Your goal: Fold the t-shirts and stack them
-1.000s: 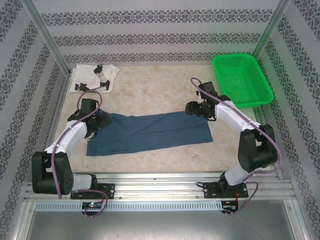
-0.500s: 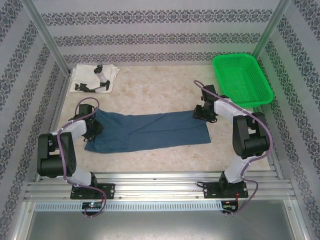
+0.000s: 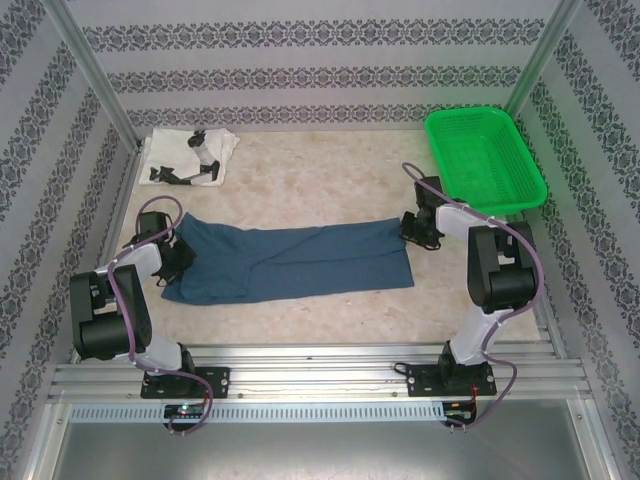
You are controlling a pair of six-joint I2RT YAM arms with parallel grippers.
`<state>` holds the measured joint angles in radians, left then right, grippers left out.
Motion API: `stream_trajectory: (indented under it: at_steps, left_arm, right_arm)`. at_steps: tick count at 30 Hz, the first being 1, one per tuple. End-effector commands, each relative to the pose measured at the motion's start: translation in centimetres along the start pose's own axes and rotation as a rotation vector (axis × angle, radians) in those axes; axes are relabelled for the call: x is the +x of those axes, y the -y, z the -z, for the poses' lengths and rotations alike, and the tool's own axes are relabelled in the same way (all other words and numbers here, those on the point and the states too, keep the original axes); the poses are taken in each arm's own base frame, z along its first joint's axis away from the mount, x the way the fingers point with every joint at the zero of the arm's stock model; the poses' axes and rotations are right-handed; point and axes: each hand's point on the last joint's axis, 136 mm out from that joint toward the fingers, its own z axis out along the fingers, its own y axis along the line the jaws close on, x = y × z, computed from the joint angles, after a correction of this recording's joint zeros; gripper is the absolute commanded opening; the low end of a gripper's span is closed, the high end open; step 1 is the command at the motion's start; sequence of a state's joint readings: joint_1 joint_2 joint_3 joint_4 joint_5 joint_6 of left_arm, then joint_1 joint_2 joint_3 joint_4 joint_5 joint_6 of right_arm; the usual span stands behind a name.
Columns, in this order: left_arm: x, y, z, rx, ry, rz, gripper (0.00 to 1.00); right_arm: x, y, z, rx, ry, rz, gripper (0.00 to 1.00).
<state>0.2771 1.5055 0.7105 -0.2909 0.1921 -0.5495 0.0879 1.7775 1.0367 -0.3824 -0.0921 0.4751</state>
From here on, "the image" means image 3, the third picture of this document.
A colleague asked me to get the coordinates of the blue t-shirt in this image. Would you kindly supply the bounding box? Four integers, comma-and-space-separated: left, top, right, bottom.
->
160, 212, 416, 306

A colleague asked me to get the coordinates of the green plastic basket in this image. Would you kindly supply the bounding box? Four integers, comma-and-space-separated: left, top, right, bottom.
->
424, 107, 547, 212

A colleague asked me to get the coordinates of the white t-shirt with robot print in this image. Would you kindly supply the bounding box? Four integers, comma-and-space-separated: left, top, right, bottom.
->
138, 127, 241, 189

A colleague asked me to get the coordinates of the grey sheet metal panel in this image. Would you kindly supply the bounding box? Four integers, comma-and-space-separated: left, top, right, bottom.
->
49, 399, 614, 480

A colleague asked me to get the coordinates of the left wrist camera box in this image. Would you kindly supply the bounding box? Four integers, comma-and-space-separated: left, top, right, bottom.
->
137, 212, 170, 236

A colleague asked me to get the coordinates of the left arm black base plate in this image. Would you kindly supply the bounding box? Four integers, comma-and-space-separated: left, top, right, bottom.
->
141, 366, 231, 400

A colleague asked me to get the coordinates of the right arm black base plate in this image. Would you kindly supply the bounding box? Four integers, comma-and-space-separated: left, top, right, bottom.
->
405, 362, 496, 399

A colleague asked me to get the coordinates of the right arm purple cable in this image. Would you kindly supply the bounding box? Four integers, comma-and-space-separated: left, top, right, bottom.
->
402, 160, 545, 435

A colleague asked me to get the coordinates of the aluminium frame rail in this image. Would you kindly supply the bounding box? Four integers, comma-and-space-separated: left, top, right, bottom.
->
47, 342, 594, 401

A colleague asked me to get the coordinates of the perforated metal cable tray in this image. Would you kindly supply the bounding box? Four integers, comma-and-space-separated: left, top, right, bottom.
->
69, 402, 447, 425

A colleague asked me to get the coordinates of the aluminium corner post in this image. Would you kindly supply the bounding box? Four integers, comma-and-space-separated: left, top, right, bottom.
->
503, 0, 587, 121
44, 0, 140, 149

